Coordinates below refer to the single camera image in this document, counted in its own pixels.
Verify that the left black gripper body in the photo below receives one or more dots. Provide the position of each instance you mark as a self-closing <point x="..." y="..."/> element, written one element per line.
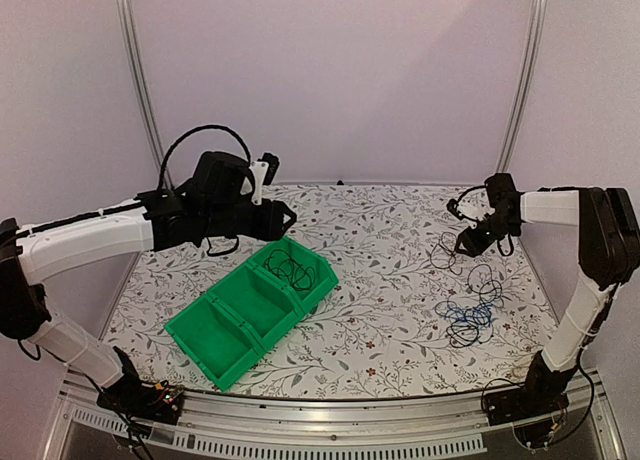
<point x="225" y="222"/>

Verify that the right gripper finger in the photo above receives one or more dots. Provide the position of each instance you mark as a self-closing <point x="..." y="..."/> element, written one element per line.
<point x="463" y="249"/>
<point x="464" y="239"/>

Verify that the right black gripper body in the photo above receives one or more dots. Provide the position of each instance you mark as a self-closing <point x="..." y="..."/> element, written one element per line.
<point x="498" y="231"/>

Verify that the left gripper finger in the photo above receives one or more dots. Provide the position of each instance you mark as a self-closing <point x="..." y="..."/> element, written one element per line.
<point x="289" y="217"/>
<point x="279" y="230"/>

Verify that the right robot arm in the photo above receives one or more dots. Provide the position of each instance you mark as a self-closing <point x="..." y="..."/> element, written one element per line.
<point x="607" y="254"/>

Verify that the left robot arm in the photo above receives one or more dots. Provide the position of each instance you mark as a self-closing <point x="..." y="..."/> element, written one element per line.
<point x="222" y="199"/>

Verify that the floral patterned table mat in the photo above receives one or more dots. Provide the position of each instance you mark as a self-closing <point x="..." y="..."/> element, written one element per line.
<point x="407" y="317"/>

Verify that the green three-compartment bin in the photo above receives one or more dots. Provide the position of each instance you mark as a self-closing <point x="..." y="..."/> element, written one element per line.
<point x="241" y="318"/>

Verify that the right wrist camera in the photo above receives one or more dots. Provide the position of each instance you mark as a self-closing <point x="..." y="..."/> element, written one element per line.
<point x="472" y="212"/>

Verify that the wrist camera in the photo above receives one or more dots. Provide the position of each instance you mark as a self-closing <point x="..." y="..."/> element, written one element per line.
<point x="472" y="212"/>
<point x="264" y="171"/>

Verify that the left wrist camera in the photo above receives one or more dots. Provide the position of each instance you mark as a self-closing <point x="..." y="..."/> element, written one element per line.
<point x="264" y="171"/>

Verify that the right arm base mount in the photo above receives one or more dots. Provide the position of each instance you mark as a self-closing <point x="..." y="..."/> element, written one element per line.
<point x="504" y="401"/>

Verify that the front aluminium rail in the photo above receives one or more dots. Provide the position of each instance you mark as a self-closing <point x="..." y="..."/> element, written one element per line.
<point x="216" y="426"/>

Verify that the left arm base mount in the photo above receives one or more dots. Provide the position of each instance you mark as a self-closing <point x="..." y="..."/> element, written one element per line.
<point x="132" y="397"/>

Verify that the right aluminium frame post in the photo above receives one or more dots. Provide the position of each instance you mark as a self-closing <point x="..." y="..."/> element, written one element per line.
<point x="531" y="50"/>

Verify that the aluminium frame post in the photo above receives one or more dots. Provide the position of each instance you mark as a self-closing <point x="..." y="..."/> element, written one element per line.
<point x="531" y="50"/>
<point x="140" y="86"/>

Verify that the left aluminium frame post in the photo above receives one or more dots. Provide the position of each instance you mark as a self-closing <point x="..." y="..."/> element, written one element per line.
<point x="140" y="86"/>

